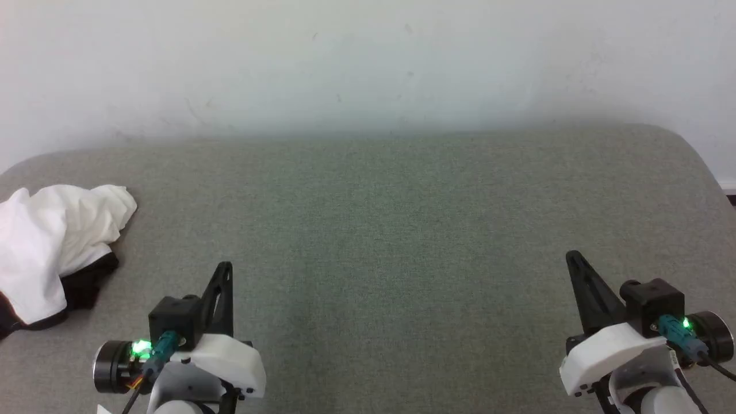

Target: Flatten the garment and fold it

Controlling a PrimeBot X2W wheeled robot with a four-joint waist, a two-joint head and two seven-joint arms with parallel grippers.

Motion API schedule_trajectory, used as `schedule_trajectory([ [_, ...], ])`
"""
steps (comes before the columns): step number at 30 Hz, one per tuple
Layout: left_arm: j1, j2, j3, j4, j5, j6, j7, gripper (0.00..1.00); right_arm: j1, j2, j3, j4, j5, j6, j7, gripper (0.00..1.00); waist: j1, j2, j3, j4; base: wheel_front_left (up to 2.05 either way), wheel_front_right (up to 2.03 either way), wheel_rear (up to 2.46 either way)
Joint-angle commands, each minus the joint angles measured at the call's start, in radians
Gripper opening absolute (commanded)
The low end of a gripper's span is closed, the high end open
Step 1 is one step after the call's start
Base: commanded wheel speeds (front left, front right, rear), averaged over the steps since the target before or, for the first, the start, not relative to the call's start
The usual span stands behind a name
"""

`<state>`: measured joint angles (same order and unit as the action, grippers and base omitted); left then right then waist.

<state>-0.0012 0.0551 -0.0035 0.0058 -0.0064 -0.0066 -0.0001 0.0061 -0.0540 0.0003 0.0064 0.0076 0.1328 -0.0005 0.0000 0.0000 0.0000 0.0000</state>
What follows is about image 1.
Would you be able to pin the grey-green fabric sofa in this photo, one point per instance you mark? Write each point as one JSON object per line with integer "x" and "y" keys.
{"x": 379, "y": 241}

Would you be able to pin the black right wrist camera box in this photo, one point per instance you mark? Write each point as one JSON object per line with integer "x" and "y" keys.
{"x": 652, "y": 302}

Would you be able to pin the white and black garment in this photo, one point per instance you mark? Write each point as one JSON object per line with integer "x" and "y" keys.
{"x": 46, "y": 241}

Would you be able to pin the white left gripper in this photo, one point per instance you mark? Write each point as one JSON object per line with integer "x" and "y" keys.
{"x": 230, "y": 362}

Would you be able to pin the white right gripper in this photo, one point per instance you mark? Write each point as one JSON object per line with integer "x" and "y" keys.
{"x": 609, "y": 351}

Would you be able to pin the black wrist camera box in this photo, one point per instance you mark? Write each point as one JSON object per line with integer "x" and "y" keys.
{"x": 652, "y": 302}
{"x": 175, "y": 316}

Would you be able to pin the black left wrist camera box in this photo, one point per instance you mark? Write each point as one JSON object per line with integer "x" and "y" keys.
{"x": 175, "y": 316}

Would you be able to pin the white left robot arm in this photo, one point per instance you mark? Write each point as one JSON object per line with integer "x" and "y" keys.
{"x": 179, "y": 407}

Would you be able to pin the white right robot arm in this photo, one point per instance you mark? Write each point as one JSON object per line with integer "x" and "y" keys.
{"x": 661, "y": 402}

